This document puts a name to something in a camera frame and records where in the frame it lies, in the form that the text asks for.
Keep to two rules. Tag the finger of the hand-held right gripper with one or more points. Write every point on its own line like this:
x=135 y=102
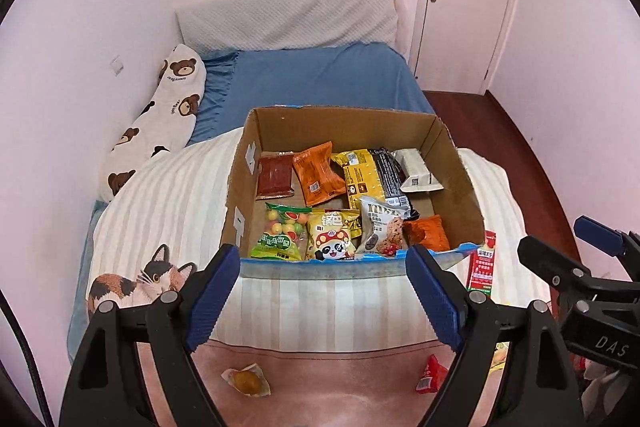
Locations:
x=555 y=264
x=600 y=237

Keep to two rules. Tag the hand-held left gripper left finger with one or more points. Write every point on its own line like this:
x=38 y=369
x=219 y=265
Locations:
x=212 y=297

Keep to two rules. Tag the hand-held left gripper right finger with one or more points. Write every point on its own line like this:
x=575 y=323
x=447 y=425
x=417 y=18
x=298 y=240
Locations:
x=435 y=297

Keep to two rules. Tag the long red sachet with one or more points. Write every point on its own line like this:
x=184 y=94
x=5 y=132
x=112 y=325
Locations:
x=482 y=269

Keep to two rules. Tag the small orange snack packet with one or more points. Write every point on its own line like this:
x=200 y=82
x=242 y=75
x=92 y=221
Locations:
x=425 y=232

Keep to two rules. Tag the small red snack packet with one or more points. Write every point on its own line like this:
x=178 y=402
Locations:
x=431 y=374

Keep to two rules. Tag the yellow biscuit bag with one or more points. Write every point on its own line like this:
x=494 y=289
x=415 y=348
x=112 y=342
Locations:
x=500 y=352

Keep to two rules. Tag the white cookie packet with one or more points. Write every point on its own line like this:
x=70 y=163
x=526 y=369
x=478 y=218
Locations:
x=382 y=229

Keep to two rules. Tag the clear yellow pastry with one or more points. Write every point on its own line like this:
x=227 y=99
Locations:
x=247 y=379

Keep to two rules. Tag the green candy bag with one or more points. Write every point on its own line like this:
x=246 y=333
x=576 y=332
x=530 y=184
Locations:
x=280 y=232

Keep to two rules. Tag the panda print snack packet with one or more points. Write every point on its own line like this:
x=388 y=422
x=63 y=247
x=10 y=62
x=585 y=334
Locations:
x=332 y=239

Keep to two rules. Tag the white snack box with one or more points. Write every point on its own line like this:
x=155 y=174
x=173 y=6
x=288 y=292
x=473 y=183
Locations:
x=417 y=172

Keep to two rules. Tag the brown snack packet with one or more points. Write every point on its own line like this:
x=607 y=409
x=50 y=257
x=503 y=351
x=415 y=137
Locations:
x=274 y=177

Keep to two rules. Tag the yellow and black snack bag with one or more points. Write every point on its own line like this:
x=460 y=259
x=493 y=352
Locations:
x=372 y=177

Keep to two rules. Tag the large orange snack packet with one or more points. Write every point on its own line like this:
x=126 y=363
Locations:
x=317 y=174

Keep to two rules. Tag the printed cardboard box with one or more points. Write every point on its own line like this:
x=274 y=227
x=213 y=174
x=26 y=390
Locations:
x=345 y=127

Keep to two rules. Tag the cat print blanket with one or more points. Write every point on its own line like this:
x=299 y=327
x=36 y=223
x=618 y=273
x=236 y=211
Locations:
x=325 y=307

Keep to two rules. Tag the bear print pillow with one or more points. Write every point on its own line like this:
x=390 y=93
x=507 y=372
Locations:
x=165 y=117

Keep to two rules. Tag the bed with blue sheet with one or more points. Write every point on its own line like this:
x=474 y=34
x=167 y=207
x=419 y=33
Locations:
x=310 y=77

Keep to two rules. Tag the white door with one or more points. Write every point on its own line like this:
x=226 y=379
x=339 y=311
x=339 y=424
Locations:
x=470 y=2

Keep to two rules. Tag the white quilted headboard cushion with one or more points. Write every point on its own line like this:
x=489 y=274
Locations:
x=290 y=19

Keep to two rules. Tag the white wall socket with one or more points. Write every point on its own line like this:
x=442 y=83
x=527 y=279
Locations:
x=117 y=65

